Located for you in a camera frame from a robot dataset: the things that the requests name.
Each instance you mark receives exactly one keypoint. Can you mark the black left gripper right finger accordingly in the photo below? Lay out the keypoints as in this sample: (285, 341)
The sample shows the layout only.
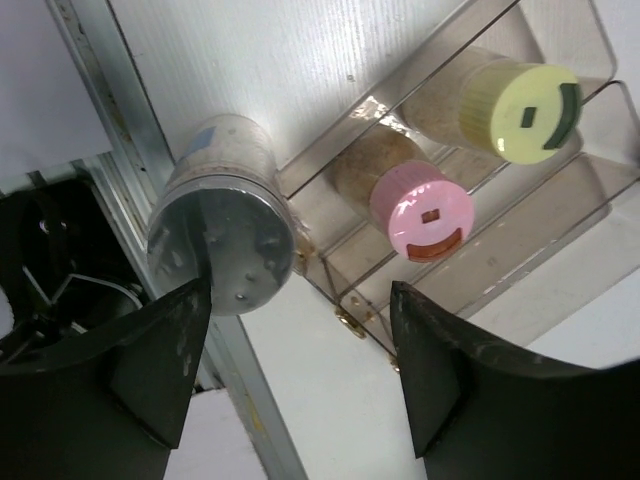
(481, 407)

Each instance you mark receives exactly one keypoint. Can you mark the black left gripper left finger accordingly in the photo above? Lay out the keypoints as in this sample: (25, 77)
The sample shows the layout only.
(110, 403)

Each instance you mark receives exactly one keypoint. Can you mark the pink cap spice bottle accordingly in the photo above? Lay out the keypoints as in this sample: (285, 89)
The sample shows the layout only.
(389, 180)

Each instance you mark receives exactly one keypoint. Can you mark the silver lid white shaker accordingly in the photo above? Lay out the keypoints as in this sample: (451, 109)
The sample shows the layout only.
(221, 214)

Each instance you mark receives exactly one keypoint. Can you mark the clear brown organizer tray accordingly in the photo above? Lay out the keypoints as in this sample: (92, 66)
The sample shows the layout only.
(467, 166)

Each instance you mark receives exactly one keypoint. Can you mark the yellow cap spice bottle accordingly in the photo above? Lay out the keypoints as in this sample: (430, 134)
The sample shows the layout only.
(520, 112)

